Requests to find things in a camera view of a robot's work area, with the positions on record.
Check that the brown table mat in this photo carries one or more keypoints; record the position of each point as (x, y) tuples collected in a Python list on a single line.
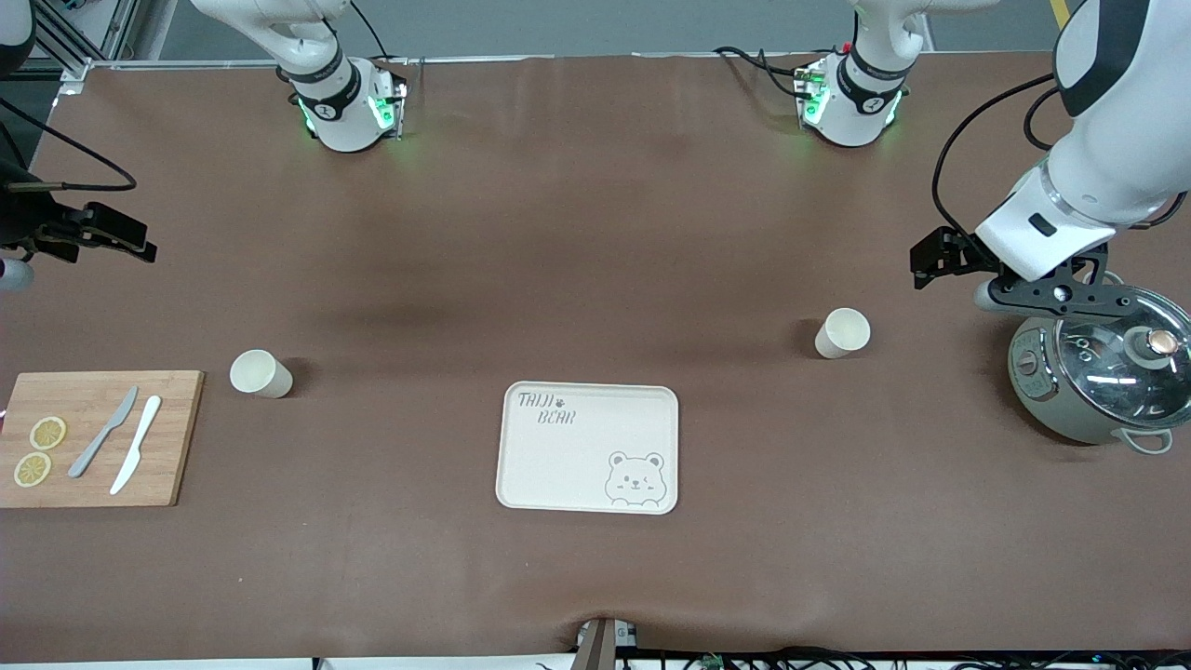
[(595, 233)]

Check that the green electric cooking pot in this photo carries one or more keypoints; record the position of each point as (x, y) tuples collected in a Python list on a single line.
[(1042, 400)]

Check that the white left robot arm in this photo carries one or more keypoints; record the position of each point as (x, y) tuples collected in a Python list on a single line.
[(1117, 158)]

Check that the grey camera stand post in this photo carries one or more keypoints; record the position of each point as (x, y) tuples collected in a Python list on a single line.
[(595, 647)]

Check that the grey plastic knife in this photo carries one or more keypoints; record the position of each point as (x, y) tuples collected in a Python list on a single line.
[(87, 454)]

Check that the wooden cutting board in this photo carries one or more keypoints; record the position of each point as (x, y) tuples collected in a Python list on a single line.
[(181, 447)]

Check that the white plastic cup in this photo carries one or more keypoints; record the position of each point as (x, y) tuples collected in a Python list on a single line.
[(842, 333), (260, 374)]

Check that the white plastic knife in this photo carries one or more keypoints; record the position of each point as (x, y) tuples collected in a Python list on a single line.
[(149, 414)]

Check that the aluminium frame profile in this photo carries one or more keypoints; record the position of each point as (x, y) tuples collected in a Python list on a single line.
[(70, 42)]

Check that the cream tray with bear print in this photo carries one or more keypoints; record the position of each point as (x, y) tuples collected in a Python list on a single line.
[(577, 456)]

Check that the lemon slice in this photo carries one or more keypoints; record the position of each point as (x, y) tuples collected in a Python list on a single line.
[(33, 470), (47, 434)]

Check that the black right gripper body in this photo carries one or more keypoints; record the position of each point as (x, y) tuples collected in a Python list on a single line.
[(20, 221)]

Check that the glass pot lid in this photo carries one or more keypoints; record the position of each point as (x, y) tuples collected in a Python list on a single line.
[(1117, 381)]

